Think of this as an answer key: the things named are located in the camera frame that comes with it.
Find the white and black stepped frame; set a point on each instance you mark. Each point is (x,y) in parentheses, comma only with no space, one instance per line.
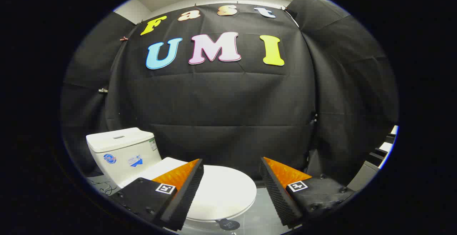
(367,172)

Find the silver cloth clip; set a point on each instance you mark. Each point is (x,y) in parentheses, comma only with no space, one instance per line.
(103,90)

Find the black backdrop cloth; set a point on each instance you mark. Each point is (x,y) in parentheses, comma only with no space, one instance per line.
(228,113)

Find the white toilet lid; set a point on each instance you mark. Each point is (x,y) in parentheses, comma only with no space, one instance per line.
(223,192)

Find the orange cloth clip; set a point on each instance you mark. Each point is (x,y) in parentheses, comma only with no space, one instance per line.
(124,39)

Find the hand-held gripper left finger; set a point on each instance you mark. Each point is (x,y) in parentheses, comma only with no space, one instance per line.
(189,196)

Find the white toilet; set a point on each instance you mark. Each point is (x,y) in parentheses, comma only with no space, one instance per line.
(121,149)

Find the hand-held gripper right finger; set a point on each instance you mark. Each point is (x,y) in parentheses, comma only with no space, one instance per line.
(277,193)

